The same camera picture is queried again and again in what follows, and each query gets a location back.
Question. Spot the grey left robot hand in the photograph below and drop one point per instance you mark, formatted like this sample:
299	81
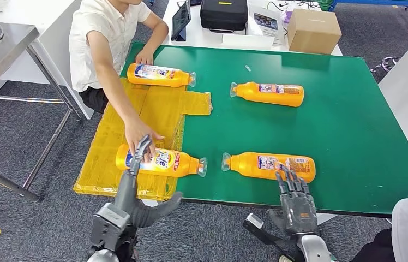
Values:
128	195

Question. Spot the person's left hand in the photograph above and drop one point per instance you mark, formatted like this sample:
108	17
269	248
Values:
144	58

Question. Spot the person's right hand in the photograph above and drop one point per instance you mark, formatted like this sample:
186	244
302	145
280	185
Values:
137	134

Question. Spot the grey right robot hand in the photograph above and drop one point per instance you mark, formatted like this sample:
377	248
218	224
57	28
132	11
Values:
298	213

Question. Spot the orange detergent bottle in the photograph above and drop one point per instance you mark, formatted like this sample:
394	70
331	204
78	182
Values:
189	164
182	79
243	164
254	93

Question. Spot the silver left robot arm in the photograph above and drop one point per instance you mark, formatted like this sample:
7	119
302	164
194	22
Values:
102	257

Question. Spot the white table leg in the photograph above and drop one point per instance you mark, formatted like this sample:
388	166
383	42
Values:
328	218
148	202

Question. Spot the yellow taped cardboard sheet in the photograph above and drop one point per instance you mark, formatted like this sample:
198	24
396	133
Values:
160	108

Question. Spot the black tablet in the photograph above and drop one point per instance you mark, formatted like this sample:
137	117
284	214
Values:
181	20

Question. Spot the white desk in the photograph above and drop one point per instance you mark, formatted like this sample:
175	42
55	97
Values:
204	36

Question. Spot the black carrying case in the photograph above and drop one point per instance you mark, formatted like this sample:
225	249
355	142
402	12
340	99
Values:
224	16

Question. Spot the small clear tape piece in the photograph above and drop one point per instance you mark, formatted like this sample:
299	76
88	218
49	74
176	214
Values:
248	68

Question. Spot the printed booklet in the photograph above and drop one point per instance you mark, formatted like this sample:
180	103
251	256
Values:
267	23

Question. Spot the purple small item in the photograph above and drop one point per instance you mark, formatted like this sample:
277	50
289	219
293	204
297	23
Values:
286	16

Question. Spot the brown cardboard box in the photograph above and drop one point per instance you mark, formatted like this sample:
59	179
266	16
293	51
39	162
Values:
312	32

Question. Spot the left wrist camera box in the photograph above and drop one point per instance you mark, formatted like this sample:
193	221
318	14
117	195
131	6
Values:
108	227

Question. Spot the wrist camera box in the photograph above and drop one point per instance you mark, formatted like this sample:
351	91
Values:
108	227
254	222

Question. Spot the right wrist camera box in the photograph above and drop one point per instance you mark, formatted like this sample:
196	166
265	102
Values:
254	222

